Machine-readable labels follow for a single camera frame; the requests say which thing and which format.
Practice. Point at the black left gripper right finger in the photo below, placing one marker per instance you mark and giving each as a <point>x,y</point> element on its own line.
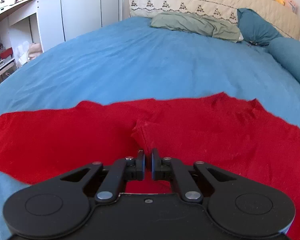
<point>236,205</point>

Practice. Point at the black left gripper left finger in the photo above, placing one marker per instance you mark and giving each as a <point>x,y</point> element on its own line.
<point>58,206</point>

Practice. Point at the red knit garment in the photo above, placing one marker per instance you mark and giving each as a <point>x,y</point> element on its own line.
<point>235,135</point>

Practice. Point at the rolled blue duvet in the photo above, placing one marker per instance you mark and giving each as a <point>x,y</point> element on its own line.
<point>286,51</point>

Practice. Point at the blue bed sheet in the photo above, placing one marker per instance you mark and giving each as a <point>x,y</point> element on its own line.
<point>130,60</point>

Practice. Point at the red box on shelf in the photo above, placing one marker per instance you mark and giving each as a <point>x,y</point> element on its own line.
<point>6,53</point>

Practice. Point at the dark teal pillow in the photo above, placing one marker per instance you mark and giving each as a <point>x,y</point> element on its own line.
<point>255,29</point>

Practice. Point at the green pillow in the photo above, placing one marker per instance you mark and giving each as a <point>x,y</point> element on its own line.
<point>202,25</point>

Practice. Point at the white wardrobe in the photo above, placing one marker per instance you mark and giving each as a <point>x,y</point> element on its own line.
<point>83,16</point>

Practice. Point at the cream quilted headboard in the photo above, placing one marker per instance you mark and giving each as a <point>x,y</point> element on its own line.
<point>281,18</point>

